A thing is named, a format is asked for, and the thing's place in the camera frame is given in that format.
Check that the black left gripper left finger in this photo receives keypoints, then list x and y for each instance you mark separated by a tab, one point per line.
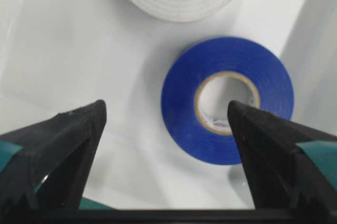
46	165

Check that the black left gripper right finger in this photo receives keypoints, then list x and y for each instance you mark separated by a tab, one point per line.
290	168

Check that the blue tape roll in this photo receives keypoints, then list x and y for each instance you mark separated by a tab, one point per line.
254	64

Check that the white plastic case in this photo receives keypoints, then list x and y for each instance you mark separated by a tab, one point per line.
57	55

